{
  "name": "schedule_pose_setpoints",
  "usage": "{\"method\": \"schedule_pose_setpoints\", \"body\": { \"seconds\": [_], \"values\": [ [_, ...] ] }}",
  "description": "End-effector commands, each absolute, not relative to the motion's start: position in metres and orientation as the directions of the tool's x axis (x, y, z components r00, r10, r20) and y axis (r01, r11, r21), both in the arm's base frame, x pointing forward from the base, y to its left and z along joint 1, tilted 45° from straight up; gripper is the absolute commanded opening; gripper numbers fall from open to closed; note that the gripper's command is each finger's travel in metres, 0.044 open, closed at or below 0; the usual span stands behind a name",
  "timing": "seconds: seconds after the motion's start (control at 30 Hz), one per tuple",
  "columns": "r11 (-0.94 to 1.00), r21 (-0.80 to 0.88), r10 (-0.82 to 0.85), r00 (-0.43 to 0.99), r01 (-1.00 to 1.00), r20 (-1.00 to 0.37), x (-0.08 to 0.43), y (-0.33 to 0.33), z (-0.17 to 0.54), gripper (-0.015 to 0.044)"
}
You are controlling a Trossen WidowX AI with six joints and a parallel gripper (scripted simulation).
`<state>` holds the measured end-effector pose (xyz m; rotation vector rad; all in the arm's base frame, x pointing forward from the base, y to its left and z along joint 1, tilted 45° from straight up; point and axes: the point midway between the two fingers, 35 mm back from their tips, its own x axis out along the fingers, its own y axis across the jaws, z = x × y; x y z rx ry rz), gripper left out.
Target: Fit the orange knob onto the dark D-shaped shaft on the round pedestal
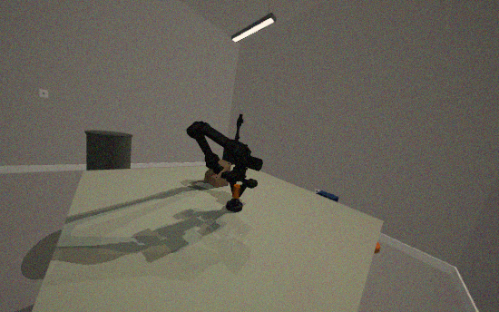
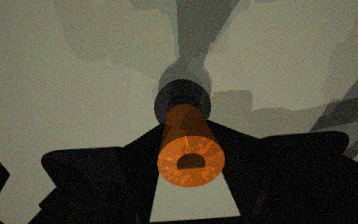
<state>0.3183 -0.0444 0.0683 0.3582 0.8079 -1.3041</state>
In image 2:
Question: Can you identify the orange knob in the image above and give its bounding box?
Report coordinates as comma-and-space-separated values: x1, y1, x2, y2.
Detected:
157, 104, 225, 187

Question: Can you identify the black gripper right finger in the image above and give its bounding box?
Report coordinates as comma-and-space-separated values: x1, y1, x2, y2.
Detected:
205, 120, 349, 215

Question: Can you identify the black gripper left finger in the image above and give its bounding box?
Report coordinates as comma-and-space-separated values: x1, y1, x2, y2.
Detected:
41, 123, 165, 223

